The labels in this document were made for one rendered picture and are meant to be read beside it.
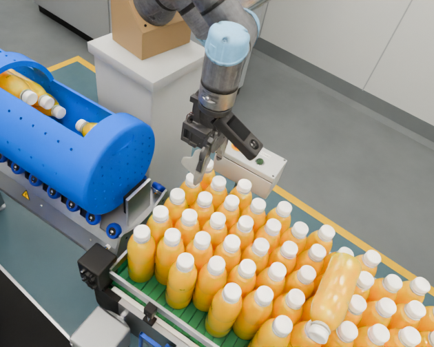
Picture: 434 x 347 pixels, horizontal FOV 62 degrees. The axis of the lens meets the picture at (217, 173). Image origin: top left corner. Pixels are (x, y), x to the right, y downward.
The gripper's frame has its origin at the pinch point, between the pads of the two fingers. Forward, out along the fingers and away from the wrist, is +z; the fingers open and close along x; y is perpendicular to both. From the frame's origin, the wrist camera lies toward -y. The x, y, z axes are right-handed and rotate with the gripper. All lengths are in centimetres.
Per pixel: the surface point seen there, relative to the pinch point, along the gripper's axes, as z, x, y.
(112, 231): 24.0, 15.8, 17.6
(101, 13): 84, -162, 193
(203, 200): 10.4, 0.7, -0.4
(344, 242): 121, -108, -56
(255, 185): 17.2, -19.1, -7.9
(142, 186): 15.8, 3.7, 17.3
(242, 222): 10.4, 0.3, -12.1
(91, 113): 14, -8, 48
